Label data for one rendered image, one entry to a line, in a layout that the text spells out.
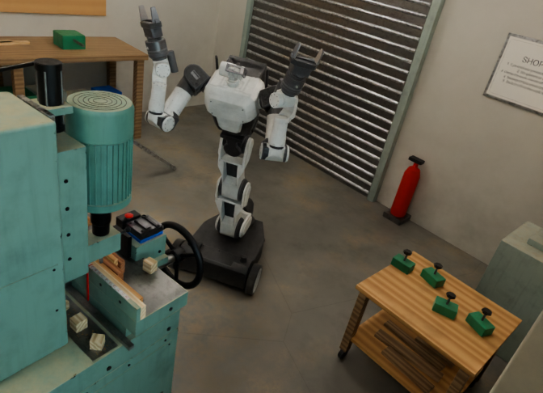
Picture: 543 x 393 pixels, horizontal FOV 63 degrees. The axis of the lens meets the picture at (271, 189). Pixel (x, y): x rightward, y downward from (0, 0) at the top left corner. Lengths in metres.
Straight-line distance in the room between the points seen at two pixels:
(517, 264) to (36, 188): 2.51
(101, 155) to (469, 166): 3.14
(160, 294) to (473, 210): 2.96
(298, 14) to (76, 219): 3.72
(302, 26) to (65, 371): 3.86
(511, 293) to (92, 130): 2.50
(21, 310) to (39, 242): 0.20
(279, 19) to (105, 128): 3.81
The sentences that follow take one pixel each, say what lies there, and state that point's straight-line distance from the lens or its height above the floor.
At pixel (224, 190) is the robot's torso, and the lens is 2.68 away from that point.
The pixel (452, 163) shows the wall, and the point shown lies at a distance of 3.95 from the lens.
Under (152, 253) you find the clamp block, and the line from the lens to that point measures 1.69.
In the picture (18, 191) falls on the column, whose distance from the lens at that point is 1.15.
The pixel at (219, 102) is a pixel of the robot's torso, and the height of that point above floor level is 1.25.
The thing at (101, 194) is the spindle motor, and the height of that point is 1.26.
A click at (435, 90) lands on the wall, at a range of 3.94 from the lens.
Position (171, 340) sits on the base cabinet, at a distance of 1.71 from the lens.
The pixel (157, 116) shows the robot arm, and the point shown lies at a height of 1.16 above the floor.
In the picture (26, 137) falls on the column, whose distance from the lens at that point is 1.10.
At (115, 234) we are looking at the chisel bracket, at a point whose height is 1.07.
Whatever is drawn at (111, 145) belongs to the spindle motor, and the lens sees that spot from 1.26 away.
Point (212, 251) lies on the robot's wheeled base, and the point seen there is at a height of 0.19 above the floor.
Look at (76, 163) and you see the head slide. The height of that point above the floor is 1.38.
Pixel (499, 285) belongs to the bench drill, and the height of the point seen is 0.44.
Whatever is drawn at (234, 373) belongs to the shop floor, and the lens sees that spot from 2.50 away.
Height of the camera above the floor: 1.95
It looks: 29 degrees down
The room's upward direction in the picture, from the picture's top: 12 degrees clockwise
